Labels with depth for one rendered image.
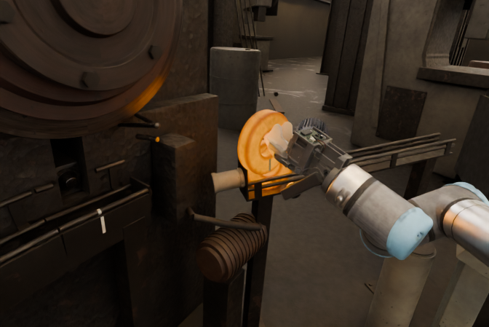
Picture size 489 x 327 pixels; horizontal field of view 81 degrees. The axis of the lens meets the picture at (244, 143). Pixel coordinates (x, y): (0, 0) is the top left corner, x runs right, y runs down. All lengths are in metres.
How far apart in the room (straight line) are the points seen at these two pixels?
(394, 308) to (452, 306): 0.15
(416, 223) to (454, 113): 2.35
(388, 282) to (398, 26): 2.34
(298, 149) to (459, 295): 0.69
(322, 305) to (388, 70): 2.18
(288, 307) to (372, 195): 0.94
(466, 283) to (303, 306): 0.64
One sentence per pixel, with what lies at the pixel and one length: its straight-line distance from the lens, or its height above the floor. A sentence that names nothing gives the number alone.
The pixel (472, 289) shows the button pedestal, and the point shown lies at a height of 0.45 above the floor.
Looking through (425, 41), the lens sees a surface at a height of 1.08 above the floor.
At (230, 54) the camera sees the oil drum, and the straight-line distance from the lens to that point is 3.19.
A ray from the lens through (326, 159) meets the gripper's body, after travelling 0.59.
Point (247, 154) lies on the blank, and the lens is 0.64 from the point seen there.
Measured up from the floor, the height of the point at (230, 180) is 0.68.
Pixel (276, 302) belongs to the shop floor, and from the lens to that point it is 1.42.
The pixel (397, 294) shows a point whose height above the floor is 0.36.
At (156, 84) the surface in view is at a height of 0.96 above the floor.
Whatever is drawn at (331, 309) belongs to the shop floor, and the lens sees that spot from 1.46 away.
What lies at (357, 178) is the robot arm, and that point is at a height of 0.84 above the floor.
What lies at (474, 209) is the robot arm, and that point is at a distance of 0.64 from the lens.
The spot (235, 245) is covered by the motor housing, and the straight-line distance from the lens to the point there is 0.85.
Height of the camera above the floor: 1.07
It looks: 21 degrees down
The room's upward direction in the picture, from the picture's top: 4 degrees clockwise
